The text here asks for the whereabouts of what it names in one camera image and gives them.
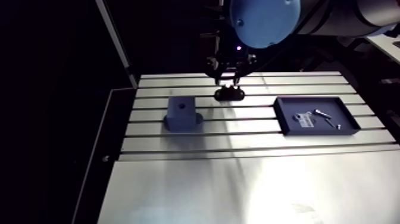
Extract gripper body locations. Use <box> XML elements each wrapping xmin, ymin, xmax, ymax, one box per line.
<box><xmin>216</xmin><ymin>31</ymin><xmax>249</xmax><ymax>70</ymax></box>

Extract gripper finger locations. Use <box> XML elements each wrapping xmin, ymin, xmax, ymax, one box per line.
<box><xmin>233</xmin><ymin>54</ymin><xmax>258</xmax><ymax>86</ymax></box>
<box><xmin>205</xmin><ymin>55</ymin><xmax>223</xmax><ymax>86</ymax></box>

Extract steel bolt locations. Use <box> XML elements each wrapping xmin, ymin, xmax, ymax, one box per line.
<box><xmin>313</xmin><ymin>108</ymin><xmax>333</xmax><ymax>120</ymax></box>

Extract black oval holder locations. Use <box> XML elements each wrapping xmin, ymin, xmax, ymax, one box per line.
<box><xmin>214</xmin><ymin>85</ymin><xmax>246</xmax><ymax>102</ymax></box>

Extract dark blue-grey block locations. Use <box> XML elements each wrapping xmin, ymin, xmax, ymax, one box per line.
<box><xmin>163</xmin><ymin>95</ymin><xmax>204</xmax><ymax>132</ymax></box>

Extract dark blue-grey tray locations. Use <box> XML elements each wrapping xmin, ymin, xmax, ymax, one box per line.
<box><xmin>273</xmin><ymin>96</ymin><xmax>362</xmax><ymax>136</ymax></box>

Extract steel screw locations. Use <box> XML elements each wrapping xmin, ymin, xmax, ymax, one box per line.
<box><xmin>324</xmin><ymin>117</ymin><xmax>342</xmax><ymax>130</ymax></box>

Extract pale desk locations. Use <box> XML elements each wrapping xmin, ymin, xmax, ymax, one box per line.
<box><xmin>365</xmin><ymin>32</ymin><xmax>400</xmax><ymax>65</ymax></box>

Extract grey metal post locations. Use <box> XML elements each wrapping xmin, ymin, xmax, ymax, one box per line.
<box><xmin>95</xmin><ymin>0</ymin><xmax>139</xmax><ymax>89</ymax></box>

